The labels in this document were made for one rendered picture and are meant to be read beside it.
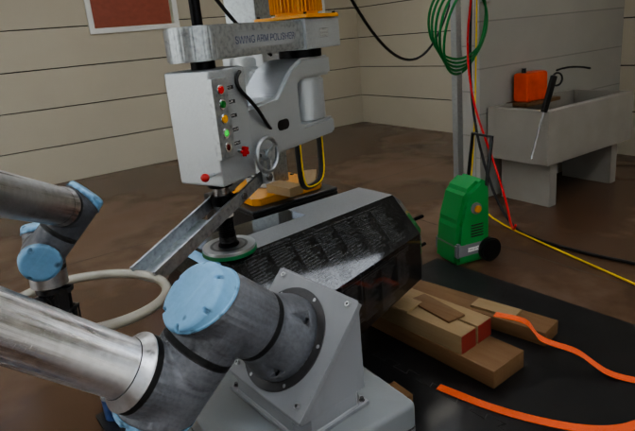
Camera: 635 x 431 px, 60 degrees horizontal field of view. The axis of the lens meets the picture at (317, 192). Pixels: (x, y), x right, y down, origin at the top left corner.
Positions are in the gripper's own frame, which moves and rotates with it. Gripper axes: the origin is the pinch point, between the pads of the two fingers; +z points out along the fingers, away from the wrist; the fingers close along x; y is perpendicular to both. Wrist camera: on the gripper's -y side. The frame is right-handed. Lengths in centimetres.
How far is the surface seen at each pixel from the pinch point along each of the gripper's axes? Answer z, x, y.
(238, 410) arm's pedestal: 1, -25, 52
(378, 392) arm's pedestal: 0, -22, 83
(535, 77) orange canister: -51, 374, 266
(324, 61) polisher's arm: -73, 131, 76
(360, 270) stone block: 16, 93, 87
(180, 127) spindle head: -52, 71, 21
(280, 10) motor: -96, 122, 57
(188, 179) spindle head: -32, 72, 22
